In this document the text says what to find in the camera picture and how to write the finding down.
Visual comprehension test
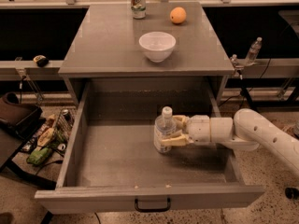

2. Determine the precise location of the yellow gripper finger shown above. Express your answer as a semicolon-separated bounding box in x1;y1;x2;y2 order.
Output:
160;134;190;147
174;115;189;133

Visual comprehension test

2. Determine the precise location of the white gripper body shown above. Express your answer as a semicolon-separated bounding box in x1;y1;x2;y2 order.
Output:
186;115;210;145

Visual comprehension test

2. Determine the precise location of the clear plastic water bottle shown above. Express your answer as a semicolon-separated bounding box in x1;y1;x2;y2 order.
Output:
154;106;177;153

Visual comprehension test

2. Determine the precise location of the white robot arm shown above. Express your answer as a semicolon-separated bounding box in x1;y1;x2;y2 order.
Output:
154;107;299;175

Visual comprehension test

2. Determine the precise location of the open grey top drawer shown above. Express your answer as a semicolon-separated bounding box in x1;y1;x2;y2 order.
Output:
36;82;263;215

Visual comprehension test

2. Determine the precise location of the clear bottle on ledge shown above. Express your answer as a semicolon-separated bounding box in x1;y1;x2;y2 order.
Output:
245;37;263;66

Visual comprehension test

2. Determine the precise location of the grey cabinet counter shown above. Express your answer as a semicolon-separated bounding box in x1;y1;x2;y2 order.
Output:
59;2;233;98

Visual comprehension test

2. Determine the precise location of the white ceramic bowl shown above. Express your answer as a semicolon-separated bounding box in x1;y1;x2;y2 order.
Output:
139;32;177;63

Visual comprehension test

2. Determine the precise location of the orange fruit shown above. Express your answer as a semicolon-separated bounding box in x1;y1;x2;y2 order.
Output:
170;7;187;24

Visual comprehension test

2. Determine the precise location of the small black object on floor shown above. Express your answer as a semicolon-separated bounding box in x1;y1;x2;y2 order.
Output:
285;188;299;200

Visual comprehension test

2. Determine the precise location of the green soda can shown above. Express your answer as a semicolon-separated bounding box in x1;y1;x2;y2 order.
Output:
131;0;146;19

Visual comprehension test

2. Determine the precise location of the green snack bag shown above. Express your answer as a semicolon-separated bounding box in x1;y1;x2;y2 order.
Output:
26;147;52;166

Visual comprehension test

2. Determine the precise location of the black yellow tape measure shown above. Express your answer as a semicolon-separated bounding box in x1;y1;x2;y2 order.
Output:
33;55;49;67

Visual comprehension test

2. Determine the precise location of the dark brown bag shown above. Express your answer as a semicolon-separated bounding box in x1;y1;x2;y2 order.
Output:
0;92;42;136

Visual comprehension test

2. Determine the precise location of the black drawer handle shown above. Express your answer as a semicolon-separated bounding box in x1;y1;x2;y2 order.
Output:
135;198;171;213

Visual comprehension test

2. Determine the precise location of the wire basket of snacks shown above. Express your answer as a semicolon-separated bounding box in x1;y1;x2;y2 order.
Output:
37;108;76;149

